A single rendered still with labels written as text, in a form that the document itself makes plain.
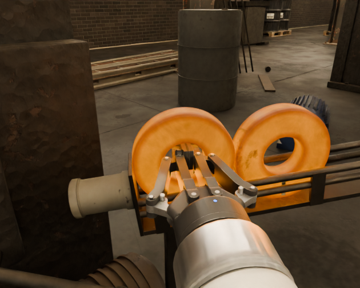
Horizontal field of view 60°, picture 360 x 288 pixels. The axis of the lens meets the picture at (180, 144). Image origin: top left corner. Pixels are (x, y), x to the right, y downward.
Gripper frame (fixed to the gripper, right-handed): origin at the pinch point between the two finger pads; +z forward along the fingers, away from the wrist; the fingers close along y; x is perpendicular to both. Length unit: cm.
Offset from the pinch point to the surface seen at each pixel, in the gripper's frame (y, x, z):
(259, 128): 10.7, 3.3, -1.3
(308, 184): 19.0, -5.7, -3.7
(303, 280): 51, -75, 32
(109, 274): -12.6, -20.1, -3.6
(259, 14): 298, -37, 719
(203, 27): 55, -9, 232
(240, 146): 8.2, 0.5, -1.4
